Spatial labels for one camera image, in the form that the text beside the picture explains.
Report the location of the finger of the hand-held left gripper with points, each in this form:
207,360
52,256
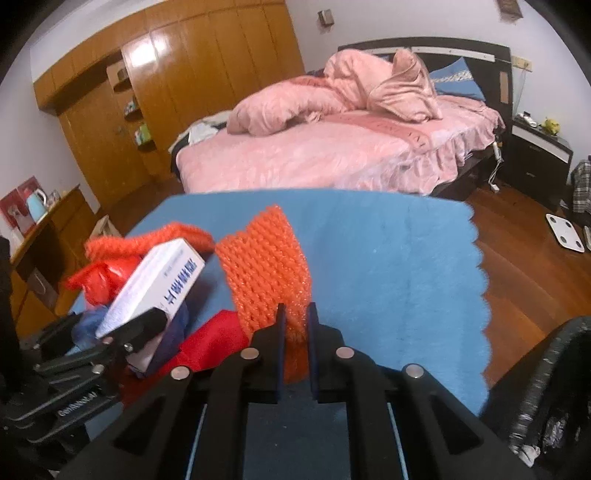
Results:
145,325

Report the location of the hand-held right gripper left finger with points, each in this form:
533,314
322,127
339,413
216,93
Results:
280,355

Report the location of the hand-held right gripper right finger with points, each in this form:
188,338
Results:
313,355

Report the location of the dark blue cloth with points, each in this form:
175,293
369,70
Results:
179,325

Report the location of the white cardboard box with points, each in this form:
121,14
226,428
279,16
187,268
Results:
154,279

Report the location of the red plastic bag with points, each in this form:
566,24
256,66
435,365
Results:
99,277

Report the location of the red cloth piece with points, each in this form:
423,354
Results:
212,337

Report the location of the orange knitted cloth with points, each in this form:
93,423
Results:
129,242

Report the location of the orange foam net sleeve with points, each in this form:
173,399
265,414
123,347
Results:
263,272

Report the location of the bin with black bag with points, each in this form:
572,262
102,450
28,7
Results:
549,392

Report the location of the paper shopping bag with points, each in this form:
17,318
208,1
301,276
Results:
44,293

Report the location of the blue table cloth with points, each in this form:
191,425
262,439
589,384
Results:
378,258

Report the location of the wooden sideboard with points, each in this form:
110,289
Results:
60,240

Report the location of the drinking glass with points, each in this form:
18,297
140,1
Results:
54,196

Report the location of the light blue kettle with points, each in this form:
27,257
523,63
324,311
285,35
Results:
37,206

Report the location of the red box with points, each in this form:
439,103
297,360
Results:
16,207

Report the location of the wooden door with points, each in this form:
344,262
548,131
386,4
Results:
99,152

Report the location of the bed with pink sheet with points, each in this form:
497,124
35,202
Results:
314,157

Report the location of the pile of clothes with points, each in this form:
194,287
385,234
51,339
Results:
201,131

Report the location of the pink duvet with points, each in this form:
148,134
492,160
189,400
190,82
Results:
332,90

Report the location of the wooden wardrobe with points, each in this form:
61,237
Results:
198,60

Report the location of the white bathroom scale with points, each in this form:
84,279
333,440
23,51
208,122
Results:
564,231

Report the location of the black nightstand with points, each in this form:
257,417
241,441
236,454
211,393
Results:
535,161

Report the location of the blue pillow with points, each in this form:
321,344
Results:
457,81

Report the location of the plaid clothing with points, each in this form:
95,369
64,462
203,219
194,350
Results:
582,187

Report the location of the small white gadget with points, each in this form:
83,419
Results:
527,119

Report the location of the yellow toy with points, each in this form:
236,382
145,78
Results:
551,124

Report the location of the dark bed headboard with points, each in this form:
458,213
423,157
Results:
489,55

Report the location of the wall lamp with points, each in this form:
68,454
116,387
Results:
509,7
325,17

